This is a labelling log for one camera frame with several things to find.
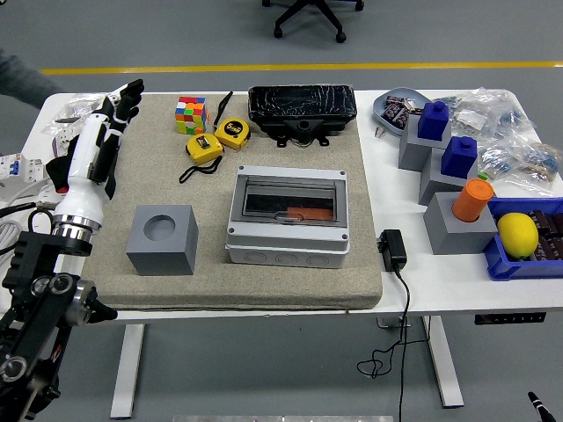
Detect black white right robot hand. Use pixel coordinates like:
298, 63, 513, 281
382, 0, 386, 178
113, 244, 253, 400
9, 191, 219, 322
527, 390, 556, 422

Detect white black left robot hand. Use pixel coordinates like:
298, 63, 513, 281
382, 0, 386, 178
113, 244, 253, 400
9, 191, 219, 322
52, 78, 145, 223

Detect transparent hinged box lid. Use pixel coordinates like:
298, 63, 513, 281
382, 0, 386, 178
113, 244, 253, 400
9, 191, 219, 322
239, 174, 340, 226

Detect grey electrical junction box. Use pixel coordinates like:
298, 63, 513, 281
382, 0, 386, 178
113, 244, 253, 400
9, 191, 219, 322
224, 164, 352, 269

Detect orange cylinder battery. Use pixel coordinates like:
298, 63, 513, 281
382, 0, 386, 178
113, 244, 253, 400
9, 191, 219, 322
281, 205, 334, 223
451, 178, 494, 223

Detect black cloth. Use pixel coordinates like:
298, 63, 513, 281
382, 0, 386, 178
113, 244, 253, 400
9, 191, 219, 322
45, 131, 89, 197

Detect white purple carton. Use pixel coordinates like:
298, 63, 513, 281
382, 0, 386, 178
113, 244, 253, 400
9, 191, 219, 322
51, 125, 81, 157

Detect clear bag of small parts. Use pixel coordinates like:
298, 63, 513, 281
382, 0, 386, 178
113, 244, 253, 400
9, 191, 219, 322
65, 90, 111, 120
42, 112, 89, 135

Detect white circuit breaker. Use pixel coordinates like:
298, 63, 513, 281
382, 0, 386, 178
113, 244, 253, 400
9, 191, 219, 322
0, 152, 49, 184

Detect black desk control panel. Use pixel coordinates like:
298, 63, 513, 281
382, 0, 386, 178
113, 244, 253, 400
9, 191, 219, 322
473, 311, 547, 326

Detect grey block with round hole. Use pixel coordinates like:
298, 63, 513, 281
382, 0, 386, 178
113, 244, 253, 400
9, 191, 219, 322
126, 203, 199, 277

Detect large colourful puzzle cube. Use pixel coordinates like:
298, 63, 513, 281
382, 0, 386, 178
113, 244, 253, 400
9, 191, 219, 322
173, 96, 210, 135

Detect blue plastic bin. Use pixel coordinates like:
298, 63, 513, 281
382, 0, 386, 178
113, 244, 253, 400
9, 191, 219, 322
482, 196, 563, 281

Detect white table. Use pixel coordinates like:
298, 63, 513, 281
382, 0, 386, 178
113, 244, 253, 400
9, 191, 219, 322
0, 90, 563, 418

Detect yellow tape measure black label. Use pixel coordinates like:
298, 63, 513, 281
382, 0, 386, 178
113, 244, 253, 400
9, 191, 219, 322
214, 117, 252, 149

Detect black tweezers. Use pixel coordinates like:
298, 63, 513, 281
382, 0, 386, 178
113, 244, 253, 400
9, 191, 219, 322
213, 91, 234, 131

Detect yellow lemon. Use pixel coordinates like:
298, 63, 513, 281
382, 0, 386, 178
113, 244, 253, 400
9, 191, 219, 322
496, 212, 540, 259

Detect wide grey block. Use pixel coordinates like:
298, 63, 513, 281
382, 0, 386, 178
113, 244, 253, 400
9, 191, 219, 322
423, 191, 501, 256

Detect black power adapter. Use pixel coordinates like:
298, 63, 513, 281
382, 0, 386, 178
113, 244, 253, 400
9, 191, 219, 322
377, 229, 409, 273

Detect black plastic case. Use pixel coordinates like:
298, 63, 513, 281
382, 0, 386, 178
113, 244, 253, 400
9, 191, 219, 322
247, 84, 358, 149

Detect clear bag with brown parts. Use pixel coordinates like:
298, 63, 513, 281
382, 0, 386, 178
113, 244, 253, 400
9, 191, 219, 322
512, 140, 563, 197

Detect clear bag with blue parts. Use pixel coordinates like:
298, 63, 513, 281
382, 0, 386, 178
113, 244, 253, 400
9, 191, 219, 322
492, 94, 540, 142
477, 134, 520, 181

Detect grey-brown fabric mat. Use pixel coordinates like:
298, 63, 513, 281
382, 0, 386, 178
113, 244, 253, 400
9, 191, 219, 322
77, 93, 384, 312

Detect blue block with knob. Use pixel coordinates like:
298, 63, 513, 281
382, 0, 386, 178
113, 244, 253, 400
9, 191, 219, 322
440, 135, 479, 180
416, 100, 450, 142

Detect tall grey block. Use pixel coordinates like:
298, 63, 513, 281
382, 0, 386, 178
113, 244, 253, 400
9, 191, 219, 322
398, 113, 452, 172

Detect black office chair base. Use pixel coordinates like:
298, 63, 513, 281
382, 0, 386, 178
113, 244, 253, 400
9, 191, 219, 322
262, 0, 365, 44

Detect clear bag with white label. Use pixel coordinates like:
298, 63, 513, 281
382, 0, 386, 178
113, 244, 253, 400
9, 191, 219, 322
450, 90, 502, 133

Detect blue-grey dish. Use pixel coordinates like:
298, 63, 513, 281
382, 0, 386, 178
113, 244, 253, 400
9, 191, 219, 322
371, 87, 435, 135

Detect yellow tape measure with strap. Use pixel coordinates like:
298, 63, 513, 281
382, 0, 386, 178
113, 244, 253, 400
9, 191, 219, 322
178, 133, 224, 185

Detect black adapter cord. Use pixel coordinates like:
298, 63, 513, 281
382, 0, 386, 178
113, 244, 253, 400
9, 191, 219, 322
355, 268, 435, 422

